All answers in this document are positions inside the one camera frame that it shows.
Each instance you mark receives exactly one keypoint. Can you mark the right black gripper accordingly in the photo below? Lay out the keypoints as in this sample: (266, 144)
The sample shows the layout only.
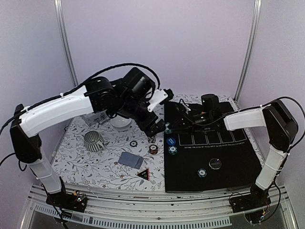
(187, 130)

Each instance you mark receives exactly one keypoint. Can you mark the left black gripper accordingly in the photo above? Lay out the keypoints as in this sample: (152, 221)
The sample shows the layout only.
(145, 125)

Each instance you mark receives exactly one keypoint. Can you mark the green blue 50 chip stack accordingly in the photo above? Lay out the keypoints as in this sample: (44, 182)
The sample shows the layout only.
(167, 129)

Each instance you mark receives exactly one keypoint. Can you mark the blue small blind button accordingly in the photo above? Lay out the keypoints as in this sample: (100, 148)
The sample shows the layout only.
(171, 141)

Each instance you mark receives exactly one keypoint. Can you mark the clear round dealer button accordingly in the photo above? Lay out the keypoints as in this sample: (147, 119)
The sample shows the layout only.
(215, 163)

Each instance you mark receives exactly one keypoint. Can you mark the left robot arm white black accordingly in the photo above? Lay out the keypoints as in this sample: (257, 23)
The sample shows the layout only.
(135, 100)

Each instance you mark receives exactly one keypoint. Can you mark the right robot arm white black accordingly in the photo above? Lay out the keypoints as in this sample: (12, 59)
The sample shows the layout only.
(274, 116)

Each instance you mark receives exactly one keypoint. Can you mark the single chip on table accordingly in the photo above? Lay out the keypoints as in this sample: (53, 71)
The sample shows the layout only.
(133, 143)

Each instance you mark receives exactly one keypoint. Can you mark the black red 100 chip stack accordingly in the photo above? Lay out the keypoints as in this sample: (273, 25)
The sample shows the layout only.
(153, 149)

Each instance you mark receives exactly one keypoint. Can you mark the white bowl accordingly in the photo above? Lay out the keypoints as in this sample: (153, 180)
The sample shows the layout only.
(120, 123)

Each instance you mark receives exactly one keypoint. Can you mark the black poker mat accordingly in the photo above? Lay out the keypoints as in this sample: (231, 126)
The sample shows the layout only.
(209, 159)

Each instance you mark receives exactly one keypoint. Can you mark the clear plastic case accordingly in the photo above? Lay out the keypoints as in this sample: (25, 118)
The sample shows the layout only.
(92, 119)

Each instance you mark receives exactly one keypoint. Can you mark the triangular all in marker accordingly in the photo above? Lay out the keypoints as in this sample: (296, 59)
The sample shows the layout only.
(144, 174)

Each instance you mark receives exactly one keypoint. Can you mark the striped mug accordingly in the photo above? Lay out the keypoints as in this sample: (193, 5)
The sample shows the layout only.
(93, 141)

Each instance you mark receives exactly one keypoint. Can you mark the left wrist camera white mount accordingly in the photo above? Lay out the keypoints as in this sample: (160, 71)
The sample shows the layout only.
(159, 97)

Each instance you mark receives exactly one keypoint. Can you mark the front aluminium rail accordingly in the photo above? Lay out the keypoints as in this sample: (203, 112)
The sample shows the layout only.
(129, 209)

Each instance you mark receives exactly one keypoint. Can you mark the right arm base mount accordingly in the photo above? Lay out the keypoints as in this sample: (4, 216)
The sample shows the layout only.
(255, 199)

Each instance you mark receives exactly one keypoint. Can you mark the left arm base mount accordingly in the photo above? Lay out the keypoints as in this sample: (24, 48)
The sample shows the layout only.
(75, 201)

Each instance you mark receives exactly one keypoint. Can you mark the right aluminium frame post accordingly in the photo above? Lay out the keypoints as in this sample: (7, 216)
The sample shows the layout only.
(249, 49)

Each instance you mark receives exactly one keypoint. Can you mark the aluminium frame post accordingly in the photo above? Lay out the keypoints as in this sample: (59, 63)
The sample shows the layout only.
(249, 49)
(64, 39)

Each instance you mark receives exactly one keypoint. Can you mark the left aluminium frame post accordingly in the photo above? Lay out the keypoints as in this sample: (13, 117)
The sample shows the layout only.
(64, 39)

